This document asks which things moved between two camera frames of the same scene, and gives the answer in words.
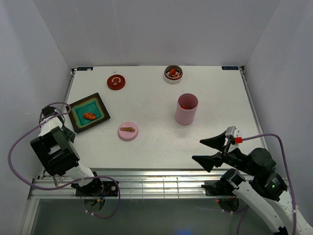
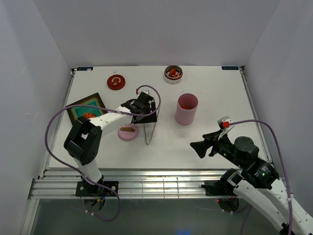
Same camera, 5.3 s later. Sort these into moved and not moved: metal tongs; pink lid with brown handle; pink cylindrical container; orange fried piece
Moved: metal tongs
Not moved: pink cylindrical container; pink lid with brown handle; orange fried piece
